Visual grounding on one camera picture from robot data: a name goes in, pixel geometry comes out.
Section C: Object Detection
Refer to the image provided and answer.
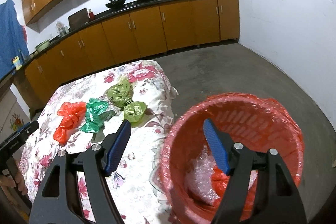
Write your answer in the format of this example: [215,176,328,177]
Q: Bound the green pot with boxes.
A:
[35,40,50,52]

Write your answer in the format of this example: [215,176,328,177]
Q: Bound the red bottle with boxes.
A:
[88,9,95,21]

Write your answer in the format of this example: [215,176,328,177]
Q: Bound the person's left hand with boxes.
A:
[0,160,28,196]

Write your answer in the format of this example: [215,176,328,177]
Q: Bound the light green plastic bag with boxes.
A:
[106,77,147,123]

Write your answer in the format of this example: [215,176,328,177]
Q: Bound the orange lower kitchen cabinets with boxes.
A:
[13,0,240,109]

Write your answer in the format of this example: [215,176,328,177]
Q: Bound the yellow bottle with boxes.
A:
[12,56,22,71]

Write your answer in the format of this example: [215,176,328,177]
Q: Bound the clear bubble wrap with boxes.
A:
[185,145,219,206]

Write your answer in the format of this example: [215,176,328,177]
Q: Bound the black wok left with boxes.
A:
[105,0,126,10]

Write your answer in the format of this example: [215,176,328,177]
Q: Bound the glass jar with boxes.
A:
[56,21,69,37]

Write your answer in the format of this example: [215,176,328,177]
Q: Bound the red lined trash basket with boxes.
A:
[159,93,304,223]

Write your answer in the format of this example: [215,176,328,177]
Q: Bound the orange plastic bag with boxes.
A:
[211,165,229,199]
[53,101,87,146]

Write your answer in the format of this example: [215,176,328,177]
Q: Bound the dark green plastic bag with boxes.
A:
[79,98,116,134]

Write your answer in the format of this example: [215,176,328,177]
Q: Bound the dark cutting board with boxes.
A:
[68,8,89,31]

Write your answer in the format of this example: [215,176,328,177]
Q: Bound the floral tablecloth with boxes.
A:
[19,60,178,223]

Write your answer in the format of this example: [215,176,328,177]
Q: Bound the blue cloth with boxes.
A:
[0,0,30,79]

